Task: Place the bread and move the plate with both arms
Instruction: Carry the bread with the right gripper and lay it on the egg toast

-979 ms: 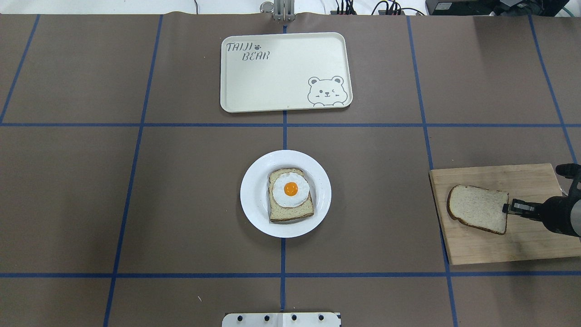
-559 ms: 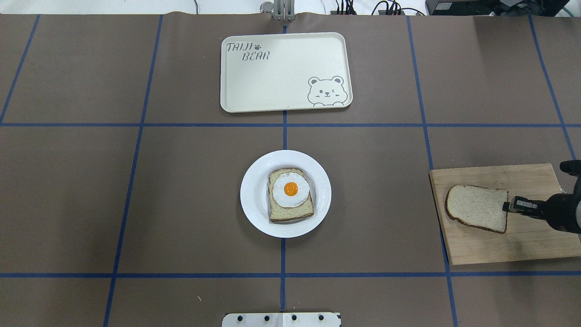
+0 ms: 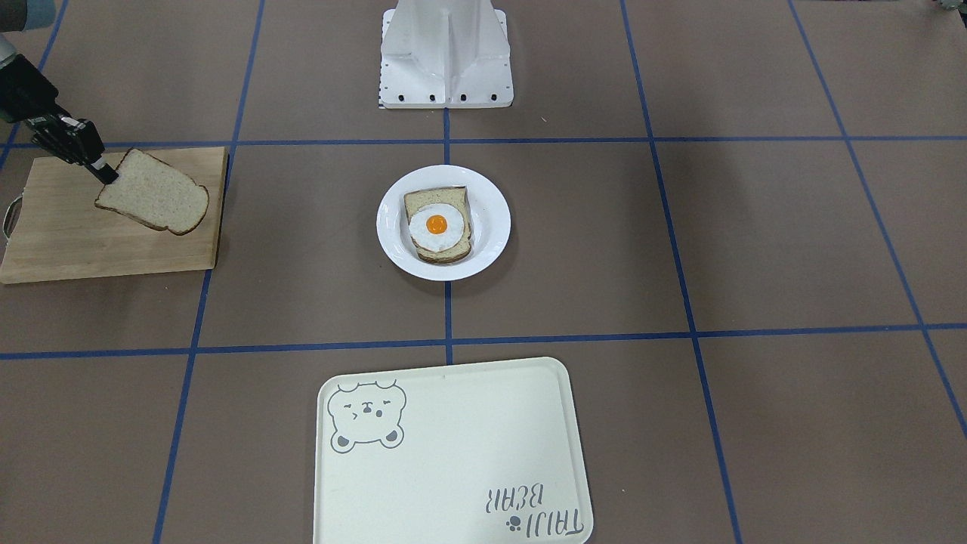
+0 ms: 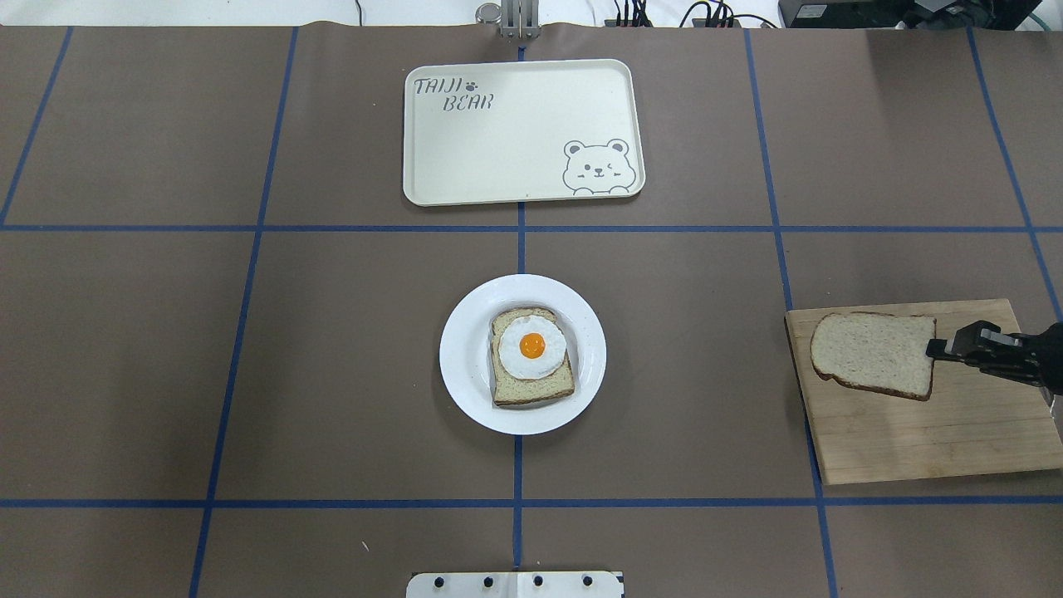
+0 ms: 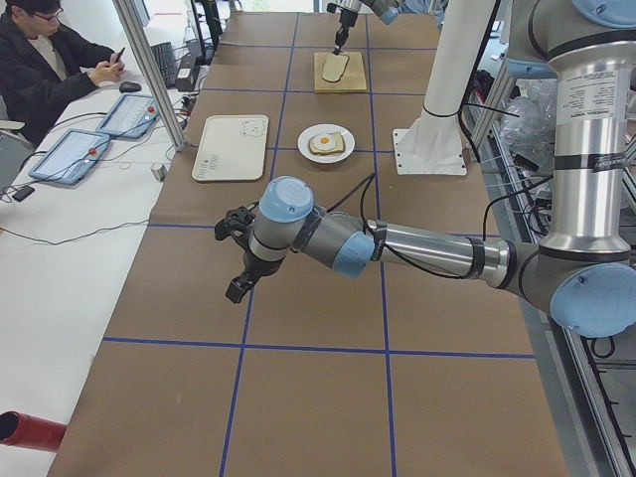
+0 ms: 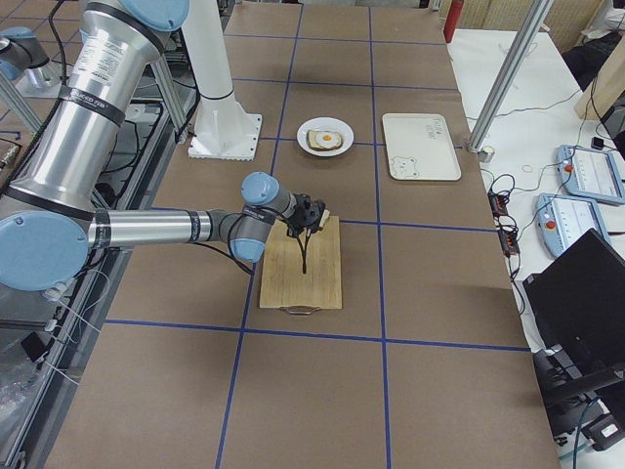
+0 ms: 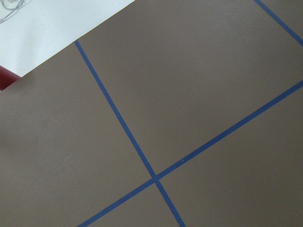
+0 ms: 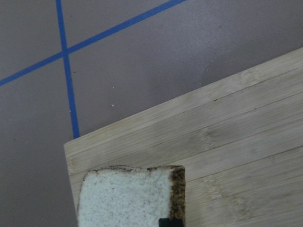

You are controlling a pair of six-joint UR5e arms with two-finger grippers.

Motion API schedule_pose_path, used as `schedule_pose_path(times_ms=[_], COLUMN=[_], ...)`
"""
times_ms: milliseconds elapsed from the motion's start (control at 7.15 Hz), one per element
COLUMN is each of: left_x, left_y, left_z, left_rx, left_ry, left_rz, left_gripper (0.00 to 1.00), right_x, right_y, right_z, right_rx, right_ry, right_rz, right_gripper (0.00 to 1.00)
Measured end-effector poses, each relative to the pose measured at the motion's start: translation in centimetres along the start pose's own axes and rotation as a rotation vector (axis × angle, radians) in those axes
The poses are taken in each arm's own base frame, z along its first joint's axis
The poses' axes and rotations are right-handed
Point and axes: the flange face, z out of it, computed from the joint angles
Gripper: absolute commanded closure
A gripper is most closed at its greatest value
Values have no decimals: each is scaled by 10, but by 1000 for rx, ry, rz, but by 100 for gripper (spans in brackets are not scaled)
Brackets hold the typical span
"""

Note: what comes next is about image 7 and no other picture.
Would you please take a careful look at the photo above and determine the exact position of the red cylinder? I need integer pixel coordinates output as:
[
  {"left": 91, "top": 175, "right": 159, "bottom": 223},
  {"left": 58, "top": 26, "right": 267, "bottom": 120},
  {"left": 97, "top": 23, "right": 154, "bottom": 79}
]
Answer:
[{"left": 0, "top": 66, "right": 21, "bottom": 91}]

